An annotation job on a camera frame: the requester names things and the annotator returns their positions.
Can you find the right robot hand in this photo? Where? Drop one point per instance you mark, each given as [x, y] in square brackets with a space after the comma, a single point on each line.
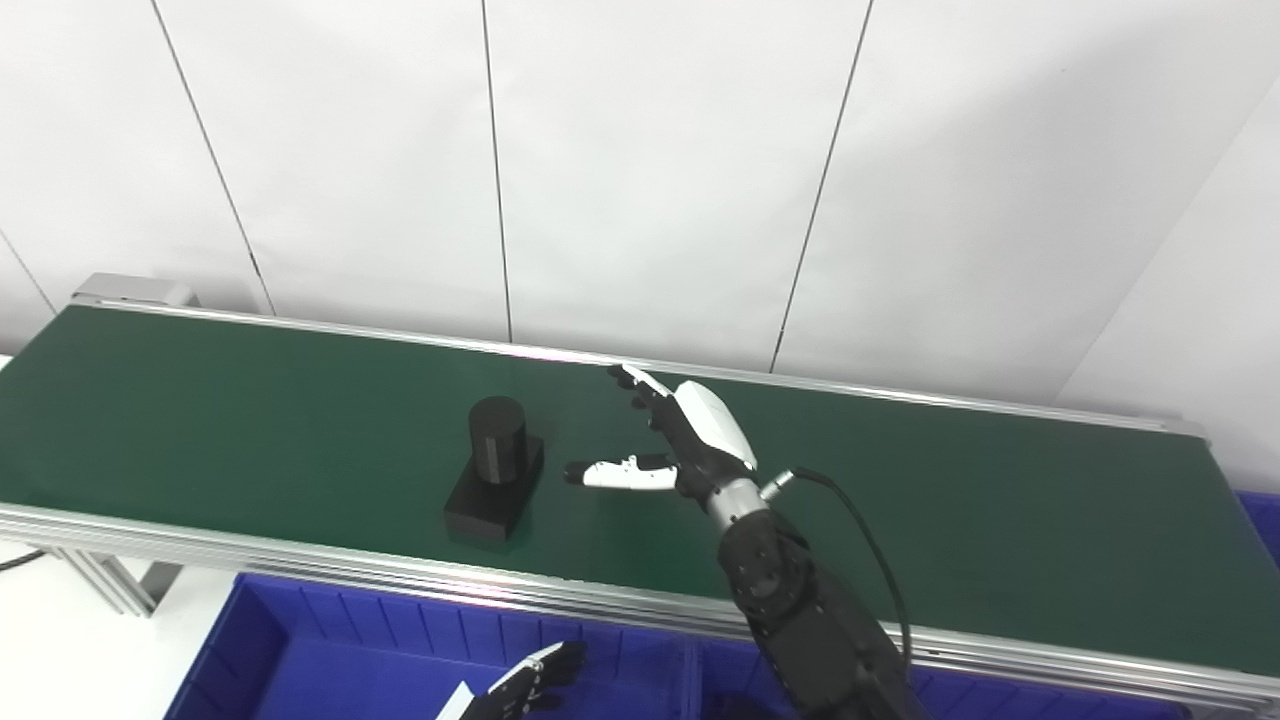
[705, 435]

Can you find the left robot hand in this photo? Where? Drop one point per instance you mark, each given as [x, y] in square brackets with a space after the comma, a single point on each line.
[520, 690]

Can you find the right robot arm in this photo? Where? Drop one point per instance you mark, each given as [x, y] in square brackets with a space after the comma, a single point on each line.
[800, 610]

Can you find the blue plastic bin, grey parts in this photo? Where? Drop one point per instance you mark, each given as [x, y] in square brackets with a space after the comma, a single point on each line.
[330, 660]

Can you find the black cylinder-on-block part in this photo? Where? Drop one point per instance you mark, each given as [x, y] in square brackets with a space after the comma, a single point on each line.
[495, 470]

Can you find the blue plastic bin, black part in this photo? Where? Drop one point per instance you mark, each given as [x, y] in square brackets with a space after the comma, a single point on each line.
[1000, 700]

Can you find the aluminium conveyor leg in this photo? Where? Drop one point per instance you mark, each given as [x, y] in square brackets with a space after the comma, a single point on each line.
[120, 580]

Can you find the grey conveyor end housing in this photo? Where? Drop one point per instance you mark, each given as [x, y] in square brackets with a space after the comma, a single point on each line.
[135, 290]

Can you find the empty blue plastic bin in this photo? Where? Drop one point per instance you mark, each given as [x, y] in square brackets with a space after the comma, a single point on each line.
[1262, 525]

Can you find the green conveyor with aluminium frame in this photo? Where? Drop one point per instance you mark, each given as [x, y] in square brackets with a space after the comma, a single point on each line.
[300, 420]

